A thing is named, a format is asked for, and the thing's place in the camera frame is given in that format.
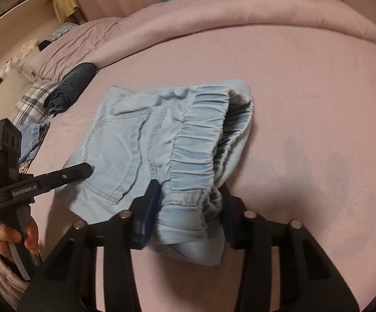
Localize dark folded jeans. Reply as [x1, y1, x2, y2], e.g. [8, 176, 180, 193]
[43, 62, 98, 117]

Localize small plaid cloth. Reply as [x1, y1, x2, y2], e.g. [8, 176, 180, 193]
[38, 22, 80, 52]

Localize blue crumpled garment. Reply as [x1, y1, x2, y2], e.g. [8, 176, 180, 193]
[18, 122, 51, 174]

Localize person's left hand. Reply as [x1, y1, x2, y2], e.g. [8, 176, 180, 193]
[0, 216, 40, 262]

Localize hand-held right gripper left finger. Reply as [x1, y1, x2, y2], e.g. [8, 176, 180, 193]
[17, 179, 161, 312]

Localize pink duvet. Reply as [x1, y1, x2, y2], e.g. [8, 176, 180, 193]
[32, 0, 376, 82]

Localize plaid folded cloth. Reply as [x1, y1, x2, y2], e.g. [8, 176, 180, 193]
[11, 81, 60, 126]

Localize person's left forearm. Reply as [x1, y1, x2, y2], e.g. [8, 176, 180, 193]
[0, 234, 29, 311]

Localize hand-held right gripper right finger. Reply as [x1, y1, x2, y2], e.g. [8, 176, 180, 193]
[221, 184, 360, 312]

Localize light blue denim pants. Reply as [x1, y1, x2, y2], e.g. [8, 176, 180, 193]
[55, 79, 255, 267]

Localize pink bed sheet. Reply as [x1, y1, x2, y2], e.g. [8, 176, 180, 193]
[22, 23, 376, 312]

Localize white plush toy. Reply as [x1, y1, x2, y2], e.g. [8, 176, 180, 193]
[0, 39, 39, 83]

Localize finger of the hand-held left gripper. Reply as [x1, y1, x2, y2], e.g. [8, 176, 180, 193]
[29, 163, 93, 192]

